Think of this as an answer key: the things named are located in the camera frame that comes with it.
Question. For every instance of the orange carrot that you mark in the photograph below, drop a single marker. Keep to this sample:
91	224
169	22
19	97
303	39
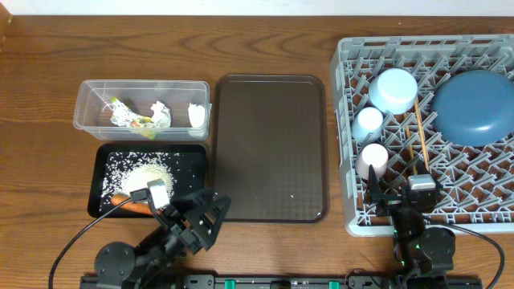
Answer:
140	208

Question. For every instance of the black plastic tray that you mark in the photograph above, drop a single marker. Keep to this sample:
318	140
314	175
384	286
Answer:
106	149

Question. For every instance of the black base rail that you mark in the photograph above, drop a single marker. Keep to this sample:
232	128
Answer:
233	282

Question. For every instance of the dark brown serving tray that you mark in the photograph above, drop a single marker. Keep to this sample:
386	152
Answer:
269	148

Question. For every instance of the light blue rice bowl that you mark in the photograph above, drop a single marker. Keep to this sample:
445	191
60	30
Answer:
393	91

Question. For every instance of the white paper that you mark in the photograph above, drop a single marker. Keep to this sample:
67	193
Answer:
161	115
197	115

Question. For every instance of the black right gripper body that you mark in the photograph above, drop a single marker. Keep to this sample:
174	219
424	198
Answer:
390	204

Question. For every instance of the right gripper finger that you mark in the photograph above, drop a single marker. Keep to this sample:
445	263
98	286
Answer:
373	191
421	168

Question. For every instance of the foil snack wrapper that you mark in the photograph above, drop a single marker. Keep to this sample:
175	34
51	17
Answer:
123	116

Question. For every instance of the grey dishwasher rack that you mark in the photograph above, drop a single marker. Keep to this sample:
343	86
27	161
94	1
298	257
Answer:
477	181

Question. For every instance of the clear plastic bin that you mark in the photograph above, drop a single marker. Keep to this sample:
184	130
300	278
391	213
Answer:
93	108

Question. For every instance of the pink cup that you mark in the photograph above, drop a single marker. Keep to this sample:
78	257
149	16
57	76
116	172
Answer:
375	155

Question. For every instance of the wooden chopstick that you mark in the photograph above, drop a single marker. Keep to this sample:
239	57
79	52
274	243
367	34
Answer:
411	151
421	134

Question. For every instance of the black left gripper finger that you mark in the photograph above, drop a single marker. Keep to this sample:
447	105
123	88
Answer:
206	221
195	200

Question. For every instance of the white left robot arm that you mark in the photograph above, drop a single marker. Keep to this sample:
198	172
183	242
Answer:
120	264

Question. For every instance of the dark blue plate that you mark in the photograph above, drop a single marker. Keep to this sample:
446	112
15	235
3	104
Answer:
474	108

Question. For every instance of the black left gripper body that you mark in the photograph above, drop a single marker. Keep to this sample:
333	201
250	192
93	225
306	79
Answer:
173	225

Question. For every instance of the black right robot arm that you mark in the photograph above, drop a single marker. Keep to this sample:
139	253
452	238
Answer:
426	253

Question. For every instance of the pile of white rice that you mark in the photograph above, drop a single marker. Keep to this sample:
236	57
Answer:
182	173

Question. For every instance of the light blue cup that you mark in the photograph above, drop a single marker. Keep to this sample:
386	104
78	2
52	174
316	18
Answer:
366	126

